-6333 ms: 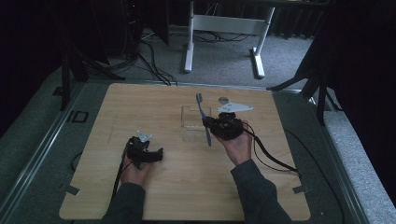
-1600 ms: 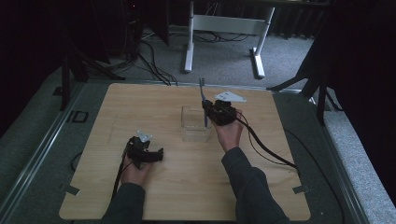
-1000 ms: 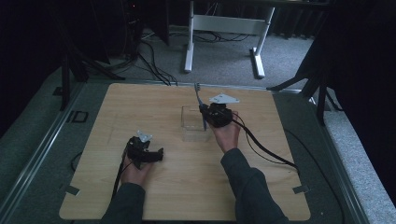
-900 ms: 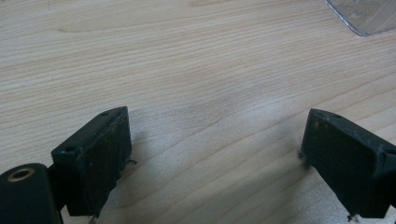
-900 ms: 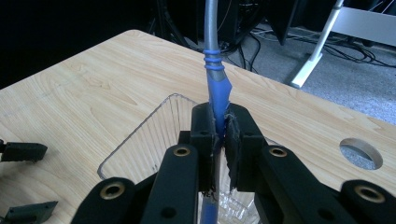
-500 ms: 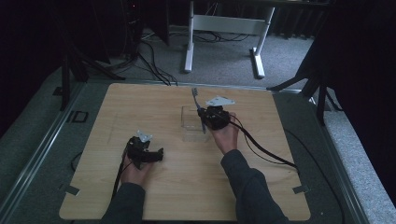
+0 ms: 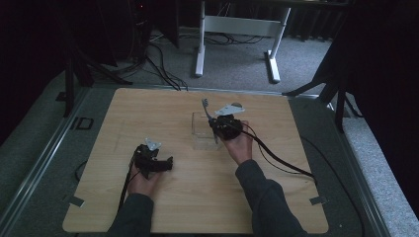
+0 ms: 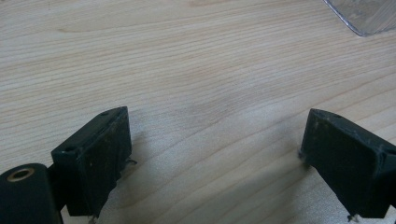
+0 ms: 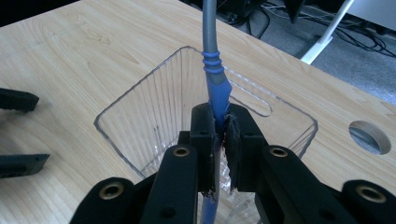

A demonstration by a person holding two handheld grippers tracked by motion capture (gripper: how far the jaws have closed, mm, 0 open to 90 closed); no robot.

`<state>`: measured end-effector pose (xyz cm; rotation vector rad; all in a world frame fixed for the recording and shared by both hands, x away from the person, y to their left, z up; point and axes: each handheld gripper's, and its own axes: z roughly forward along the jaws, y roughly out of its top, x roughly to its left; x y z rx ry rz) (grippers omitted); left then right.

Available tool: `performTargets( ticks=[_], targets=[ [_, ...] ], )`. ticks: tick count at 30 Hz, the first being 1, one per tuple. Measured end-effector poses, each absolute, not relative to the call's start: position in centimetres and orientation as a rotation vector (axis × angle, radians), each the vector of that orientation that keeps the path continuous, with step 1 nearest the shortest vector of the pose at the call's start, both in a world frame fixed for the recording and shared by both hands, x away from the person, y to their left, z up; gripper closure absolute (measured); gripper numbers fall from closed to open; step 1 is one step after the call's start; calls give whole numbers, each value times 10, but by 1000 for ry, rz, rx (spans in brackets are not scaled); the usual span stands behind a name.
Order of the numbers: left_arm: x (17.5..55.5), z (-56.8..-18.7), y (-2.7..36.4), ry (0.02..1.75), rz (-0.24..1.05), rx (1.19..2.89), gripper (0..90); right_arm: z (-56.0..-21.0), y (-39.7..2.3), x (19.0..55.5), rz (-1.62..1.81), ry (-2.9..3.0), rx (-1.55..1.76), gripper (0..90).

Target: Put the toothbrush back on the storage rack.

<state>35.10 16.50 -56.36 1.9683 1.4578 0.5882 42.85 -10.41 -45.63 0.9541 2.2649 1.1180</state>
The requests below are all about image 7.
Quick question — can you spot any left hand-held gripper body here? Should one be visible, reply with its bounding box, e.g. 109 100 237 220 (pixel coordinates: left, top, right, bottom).
132 137 167 179

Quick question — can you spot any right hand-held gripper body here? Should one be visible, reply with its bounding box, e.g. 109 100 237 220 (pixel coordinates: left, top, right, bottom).
213 103 247 141

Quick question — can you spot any clear plastic box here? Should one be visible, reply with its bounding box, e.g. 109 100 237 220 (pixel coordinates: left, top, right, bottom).
191 111 222 152

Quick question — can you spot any blue toothbrush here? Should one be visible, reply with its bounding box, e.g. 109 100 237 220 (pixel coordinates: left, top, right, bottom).
201 97 221 145

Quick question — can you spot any person's right hand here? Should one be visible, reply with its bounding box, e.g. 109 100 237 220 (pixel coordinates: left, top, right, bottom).
220 119 255 166

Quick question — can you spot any person's left hand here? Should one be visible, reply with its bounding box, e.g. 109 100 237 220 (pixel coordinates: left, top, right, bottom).
127 163 163 198

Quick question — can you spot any black tripod stand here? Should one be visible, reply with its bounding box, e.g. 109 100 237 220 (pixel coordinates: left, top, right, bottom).
54 29 133 119
282 45 364 134

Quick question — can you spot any dark computer tower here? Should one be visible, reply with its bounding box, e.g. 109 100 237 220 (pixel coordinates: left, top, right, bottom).
126 0 153 64

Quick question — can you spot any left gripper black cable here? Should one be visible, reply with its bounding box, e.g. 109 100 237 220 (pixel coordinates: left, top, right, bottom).
113 154 141 226

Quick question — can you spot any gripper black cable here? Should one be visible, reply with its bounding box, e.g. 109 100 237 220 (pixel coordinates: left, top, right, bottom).
241 121 318 182
113 154 141 226

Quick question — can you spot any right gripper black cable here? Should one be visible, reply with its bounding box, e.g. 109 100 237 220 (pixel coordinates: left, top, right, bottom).
241 121 318 182

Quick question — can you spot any short black floor cable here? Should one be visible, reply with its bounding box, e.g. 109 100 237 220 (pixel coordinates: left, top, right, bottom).
74 159 89 183

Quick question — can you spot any black floor cable bundle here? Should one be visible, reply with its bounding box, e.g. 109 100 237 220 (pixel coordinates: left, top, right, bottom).
144 40 190 92

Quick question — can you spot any white desk frame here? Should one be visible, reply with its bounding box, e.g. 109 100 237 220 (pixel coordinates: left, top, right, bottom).
194 0 293 84

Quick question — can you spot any long black floor cable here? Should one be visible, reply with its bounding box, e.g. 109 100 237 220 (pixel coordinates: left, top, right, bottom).
299 135 366 237

